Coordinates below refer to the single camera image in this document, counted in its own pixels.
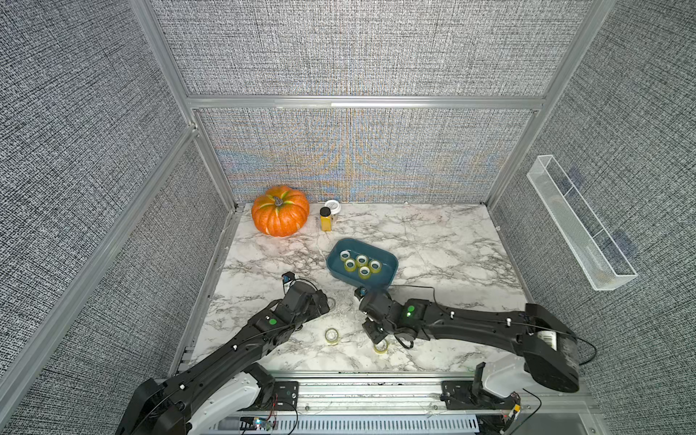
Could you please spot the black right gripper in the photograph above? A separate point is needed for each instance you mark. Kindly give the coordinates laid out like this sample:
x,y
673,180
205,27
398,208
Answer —
x,y
371,334

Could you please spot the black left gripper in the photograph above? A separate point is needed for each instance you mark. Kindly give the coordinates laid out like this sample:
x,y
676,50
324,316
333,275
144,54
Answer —
x,y
315,309

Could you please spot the yellow tape roll bottom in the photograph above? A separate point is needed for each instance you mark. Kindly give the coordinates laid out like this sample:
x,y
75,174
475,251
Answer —
x,y
381,347

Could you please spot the teal storage box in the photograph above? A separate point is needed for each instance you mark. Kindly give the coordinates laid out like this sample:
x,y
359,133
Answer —
x,y
381,280

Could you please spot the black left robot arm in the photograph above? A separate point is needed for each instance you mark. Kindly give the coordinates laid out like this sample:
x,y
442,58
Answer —
x,y
169,407

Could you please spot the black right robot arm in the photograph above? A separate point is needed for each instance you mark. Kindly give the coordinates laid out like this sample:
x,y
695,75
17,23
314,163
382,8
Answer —
x,y
545,347

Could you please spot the yellow jar black lid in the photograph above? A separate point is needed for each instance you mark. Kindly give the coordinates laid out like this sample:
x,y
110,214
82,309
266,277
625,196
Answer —
x,y
326,219

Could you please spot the orange decorative pumpkin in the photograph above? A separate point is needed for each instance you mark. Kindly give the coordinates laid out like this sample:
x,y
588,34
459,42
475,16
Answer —
x,y
281,211

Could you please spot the white lidded jar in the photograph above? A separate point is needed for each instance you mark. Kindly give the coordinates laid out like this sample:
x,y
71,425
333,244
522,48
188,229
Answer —
x,y
334,206

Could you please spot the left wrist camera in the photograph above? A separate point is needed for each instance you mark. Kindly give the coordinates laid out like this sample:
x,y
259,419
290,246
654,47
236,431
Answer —
x,y
287,279

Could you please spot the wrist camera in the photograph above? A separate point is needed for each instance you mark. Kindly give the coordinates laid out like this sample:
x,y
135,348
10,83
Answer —
x,y
287,279
360,293

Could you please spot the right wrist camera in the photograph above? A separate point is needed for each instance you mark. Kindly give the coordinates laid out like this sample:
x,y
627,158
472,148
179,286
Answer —
x,y
360,293

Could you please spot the aluminium frame rails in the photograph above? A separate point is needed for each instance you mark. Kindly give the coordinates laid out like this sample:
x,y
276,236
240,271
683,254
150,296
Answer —
x,y
95,114

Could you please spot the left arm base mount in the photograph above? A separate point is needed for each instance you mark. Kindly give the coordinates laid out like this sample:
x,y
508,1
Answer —
x,y
247,404

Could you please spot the clear acrylic wall shelf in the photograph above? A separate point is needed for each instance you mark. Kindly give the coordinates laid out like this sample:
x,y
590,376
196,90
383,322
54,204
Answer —
x,y
603,263

